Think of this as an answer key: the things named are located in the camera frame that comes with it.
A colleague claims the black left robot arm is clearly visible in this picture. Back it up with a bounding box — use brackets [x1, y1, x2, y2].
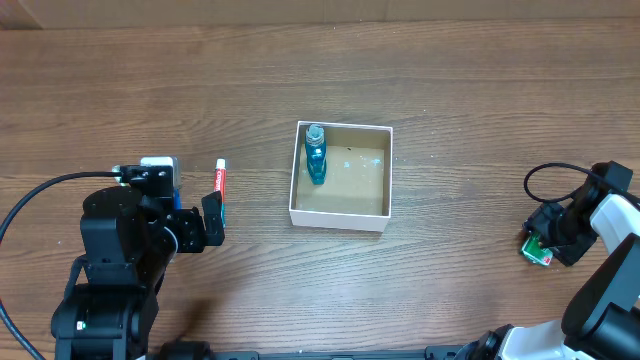
[51, 186, 224, 359]

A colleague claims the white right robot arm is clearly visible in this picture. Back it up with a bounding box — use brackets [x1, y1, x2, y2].
[455, 194, 639, 360]

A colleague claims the green Dettol soap bar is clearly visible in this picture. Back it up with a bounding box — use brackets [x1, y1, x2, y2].
[520, 232, 553, 266]

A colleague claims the teal Listerine mouthwash bottle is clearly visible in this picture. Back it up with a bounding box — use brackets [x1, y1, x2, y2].
[305, 124, 327, 185]

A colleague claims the Colgate toothpaste tube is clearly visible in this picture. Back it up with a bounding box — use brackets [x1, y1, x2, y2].
[214, 158, 227, 226]

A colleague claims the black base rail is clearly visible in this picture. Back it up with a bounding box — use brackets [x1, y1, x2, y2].
[149, 340, 481, 360]

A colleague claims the blue disposable razor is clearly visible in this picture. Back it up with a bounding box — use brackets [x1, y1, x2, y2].
[173, 189, 182, 210]

